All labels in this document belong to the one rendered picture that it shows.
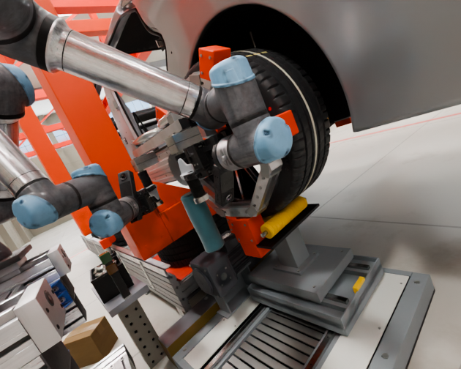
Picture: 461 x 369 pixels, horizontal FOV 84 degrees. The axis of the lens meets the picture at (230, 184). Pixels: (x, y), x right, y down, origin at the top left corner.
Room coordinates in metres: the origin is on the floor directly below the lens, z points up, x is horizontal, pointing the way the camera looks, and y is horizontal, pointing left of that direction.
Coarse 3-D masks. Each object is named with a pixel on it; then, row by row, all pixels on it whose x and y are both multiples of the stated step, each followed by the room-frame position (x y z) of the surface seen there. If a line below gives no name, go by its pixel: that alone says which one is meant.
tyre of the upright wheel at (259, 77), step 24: (264, 48) 1.00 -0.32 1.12; (192, 72) 1.03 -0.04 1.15; (264, 72) 0.82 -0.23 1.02; (288, 72) 0.88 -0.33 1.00; (264, 96) 0.81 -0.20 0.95; (288, 96) 0.81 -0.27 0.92; (312, 96) 0.87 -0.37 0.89; (312, 144) 0.84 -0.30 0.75; (288, 168) 0.82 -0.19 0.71; (312, 168) 0.88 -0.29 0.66; (288, 192) 0.85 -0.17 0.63; (264, 216) 0.99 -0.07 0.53
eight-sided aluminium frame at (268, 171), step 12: (204, 84) 0.87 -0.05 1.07; (264, 168) 0.78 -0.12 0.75; (276, 168) 0.78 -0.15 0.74; (264, 180) 0.80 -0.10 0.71; (276, 180) 0.84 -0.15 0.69; (264, 192) 0.82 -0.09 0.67; (216, 204) 1.08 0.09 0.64; (228, 204) 1.07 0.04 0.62; (240, 204) 1.01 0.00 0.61; (252, 204) 0.88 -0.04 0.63; (264, 204) 0.90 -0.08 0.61; (228, 216) 1.03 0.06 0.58; (240, 216) 0.97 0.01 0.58; (252, 216) 0.90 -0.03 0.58
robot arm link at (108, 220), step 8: (104, 208) 0.67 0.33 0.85; (112, 208) 0.68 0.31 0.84; (120, 208) 0.70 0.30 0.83; (128, 208) 0.73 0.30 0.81; (96, 216) 0.65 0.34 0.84; (104, 216) 0.65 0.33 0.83; (112, 216) 0.66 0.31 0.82; (120, 216) 0.68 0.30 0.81; (128, 216) 0.72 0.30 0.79; (96, 224) 0.65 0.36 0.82; (104, 224) 0.65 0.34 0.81; (112, 224) 0.65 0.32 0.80; (120, 224) 0.67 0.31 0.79; (96, 232) 0.65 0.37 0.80; (104, 232) 0.65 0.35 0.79; (112, 232) 0.65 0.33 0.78
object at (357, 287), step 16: (368, 256) 1.00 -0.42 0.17; (352, 272) 0.97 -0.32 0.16; (368, 272) 0.91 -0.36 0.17; (256, 288) 1.16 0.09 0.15; (272, 288) 1.09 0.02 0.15; (336, 288) 0.93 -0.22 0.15; (352, 288) 0.89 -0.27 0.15; (368, 288) 0.88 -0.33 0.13; (272, 304) 1.04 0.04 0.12; (288, 304) 0.95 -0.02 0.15; (304, 304) 0.92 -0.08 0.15; (320, 304) 0.89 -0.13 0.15; (336, 304) 0.83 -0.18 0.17; (352, 304) 0.81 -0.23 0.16; (320, 320) 0.84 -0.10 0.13; (336, 320) 0.78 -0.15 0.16; (352, 320) 0.79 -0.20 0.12
